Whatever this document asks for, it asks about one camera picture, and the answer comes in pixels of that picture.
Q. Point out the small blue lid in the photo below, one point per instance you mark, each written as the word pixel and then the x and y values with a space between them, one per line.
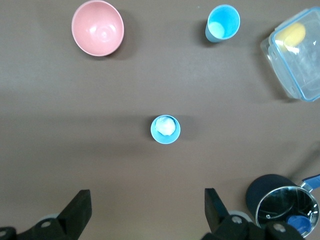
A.
pixel 298 223

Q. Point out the clear container with blue seal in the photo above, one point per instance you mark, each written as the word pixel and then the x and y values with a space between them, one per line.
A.
pixel 300 72

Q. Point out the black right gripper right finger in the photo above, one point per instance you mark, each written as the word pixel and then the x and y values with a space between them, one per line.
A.
pixel 220 222

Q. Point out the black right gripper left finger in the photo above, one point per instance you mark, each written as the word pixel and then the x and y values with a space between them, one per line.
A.
pixel 67 222

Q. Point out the pink bowl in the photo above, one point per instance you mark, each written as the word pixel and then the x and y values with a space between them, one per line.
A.
pixel 97 27

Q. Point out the light blue plastic cup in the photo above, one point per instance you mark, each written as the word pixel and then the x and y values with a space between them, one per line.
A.
pixel 225 17
pixel 165 140

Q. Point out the yellow sponge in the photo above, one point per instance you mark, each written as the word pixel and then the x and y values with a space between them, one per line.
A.
pixel 291 35

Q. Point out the white crumpled paper ball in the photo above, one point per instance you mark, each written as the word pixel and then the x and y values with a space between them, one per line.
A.
pixel 165 126

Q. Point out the brown table cover mat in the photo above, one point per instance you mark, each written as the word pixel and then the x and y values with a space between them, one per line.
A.
pixel 150 80

